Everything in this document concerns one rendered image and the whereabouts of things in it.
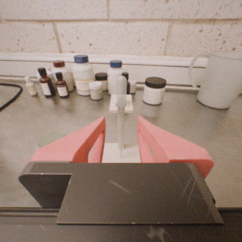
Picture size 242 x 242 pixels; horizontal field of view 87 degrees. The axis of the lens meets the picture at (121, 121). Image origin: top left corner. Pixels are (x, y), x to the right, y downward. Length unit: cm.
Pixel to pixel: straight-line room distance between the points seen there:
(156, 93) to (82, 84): 25
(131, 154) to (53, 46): 58
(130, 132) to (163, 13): 43
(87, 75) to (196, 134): 38
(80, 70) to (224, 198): 47
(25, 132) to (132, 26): 49
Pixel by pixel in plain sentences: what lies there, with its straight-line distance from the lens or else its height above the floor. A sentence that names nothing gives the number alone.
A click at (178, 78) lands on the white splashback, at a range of 58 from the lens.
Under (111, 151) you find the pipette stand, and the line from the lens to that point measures 27.
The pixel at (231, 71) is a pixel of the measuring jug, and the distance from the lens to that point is 46.
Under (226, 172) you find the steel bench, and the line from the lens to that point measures 32.
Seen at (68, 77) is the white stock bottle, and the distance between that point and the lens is 54.
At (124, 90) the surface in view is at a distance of 16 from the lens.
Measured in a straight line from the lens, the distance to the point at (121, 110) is 18.
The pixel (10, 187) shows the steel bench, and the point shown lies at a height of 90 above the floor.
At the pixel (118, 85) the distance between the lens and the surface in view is 16.
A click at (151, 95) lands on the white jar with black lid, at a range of 43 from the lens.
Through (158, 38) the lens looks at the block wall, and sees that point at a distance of 58.
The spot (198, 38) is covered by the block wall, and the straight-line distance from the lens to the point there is 61.
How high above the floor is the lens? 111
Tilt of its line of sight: 37 degrees down
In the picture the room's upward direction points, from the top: straight up
